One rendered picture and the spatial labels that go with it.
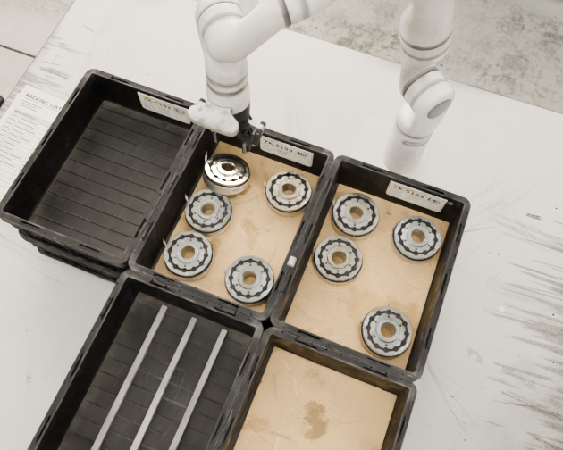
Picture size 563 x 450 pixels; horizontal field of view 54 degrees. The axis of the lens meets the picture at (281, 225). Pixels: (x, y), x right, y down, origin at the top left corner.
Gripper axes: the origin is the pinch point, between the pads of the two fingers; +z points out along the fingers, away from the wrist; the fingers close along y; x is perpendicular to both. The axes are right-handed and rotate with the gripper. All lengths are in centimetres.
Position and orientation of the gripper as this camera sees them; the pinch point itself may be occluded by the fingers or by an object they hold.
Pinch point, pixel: (231, 140)
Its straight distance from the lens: 112.3
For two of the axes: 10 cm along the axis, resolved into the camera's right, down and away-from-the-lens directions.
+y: -9.2, -3.7, 1.2
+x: -3.9, 8.4, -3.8
